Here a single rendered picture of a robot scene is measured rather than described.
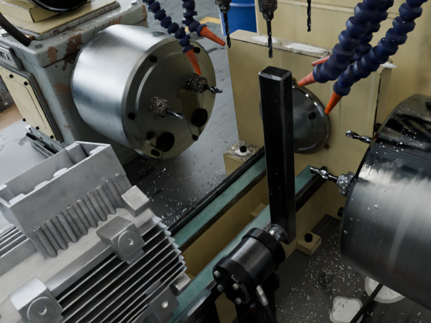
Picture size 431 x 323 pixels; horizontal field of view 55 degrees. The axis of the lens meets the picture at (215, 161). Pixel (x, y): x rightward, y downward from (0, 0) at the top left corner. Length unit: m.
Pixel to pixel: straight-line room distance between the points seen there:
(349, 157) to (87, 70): 0.51
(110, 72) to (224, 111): 0.51
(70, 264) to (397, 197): 0.35
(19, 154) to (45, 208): 0.87
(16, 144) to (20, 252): 0.92
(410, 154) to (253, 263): 0.22
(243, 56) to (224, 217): 0.30
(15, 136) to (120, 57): 0.70
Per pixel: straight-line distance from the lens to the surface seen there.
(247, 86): 0.81
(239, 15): 2.70
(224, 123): 1.16
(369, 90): 0.67
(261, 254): 0.52
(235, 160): 0.86
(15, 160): 1.29
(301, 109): 0.74
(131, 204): 0.46
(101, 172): 0.46
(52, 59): 0.91
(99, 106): 0.81
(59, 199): 0.45
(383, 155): 0.49
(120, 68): 0.77
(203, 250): 0.76
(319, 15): 0.81
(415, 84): 0.78
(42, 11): 1.02
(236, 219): 0.80
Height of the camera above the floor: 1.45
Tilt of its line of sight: 39 degrees down
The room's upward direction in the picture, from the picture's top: 10 degrees counter-clockwise
